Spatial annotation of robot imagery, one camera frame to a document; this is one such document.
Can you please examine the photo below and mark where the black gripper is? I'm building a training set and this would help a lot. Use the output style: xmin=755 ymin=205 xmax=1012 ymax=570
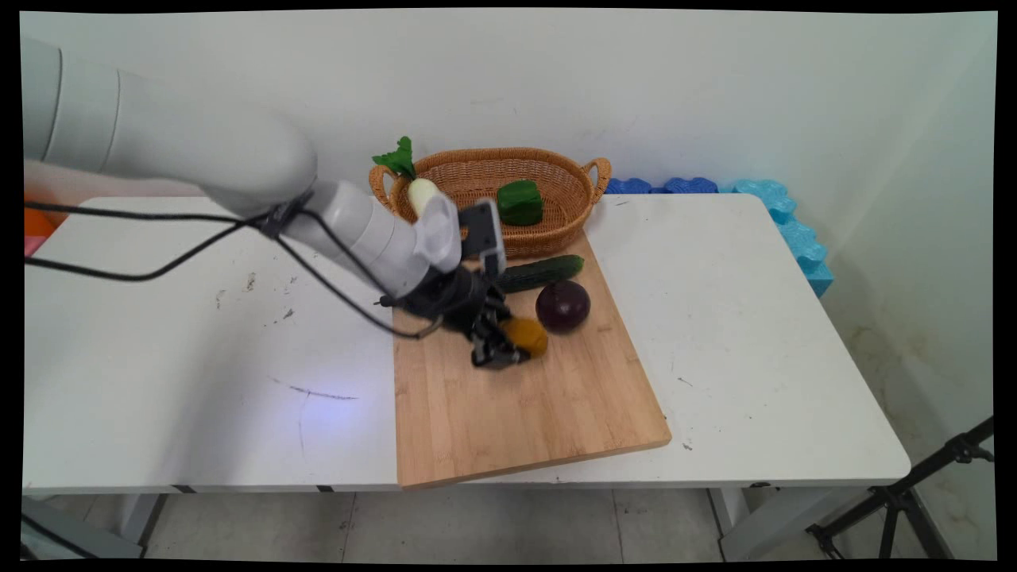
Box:
xmin=395 ymin=265 xmax=532 ymax=371

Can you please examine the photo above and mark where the yellow-orange round fruit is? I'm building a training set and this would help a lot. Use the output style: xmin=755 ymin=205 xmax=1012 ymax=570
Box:
xmin=502 ymin=316 xmax=549 ymax=359

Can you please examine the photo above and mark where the dark purple round fruit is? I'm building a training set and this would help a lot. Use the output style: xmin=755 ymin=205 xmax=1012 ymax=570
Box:
xmin=535 ymin=280 xmax=592 ymax=335

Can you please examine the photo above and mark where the dark green cucumber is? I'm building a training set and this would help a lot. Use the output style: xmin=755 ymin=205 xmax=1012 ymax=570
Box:
xmin=497 ymin=254 xmax=586 ymax=295

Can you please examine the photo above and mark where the bamboo wooden cutting board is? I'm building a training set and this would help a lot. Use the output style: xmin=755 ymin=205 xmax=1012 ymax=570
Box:
xmin=392 ymin=230 xmax=673 ymax=490

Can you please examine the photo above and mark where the green bell pepper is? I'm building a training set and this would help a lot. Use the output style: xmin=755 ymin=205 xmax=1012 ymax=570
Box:
xmin=497 ymin=180 xmax=545 ymax=227

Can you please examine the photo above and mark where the woven wicker basket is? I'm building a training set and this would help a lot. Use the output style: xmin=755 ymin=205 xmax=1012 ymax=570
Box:
xmin=369 ymin=147 xmax=613 ymax=260

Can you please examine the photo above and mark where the white radish with green leaves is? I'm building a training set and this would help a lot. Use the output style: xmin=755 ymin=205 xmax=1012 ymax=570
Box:
xmin=372 ymin=136 xmax=441 ymax=218

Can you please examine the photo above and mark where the light blue foam tile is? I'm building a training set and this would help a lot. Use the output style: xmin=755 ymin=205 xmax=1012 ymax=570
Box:
xmin=731 ymin=179 xmax=835 ymax=299

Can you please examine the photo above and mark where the white table leg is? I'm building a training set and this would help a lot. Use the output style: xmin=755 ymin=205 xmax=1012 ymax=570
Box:
xmin=707 ymin=485 xmax=868 ymax=562

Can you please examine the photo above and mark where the black tripod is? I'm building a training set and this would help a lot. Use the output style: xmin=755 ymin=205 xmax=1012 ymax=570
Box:
xmin=806 ymin=416 xmax=996 ymax=562

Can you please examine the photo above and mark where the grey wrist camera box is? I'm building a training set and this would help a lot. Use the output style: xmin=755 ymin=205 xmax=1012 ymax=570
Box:
xmin=458 ymin=199 xmax=508 ymax=278

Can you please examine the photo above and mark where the black cable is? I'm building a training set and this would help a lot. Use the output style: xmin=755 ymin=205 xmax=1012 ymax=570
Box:
xmin=24 ymin=208 xmax=446 ymax=342
xmin=24 ymin=200 xmax=280 ymax=229

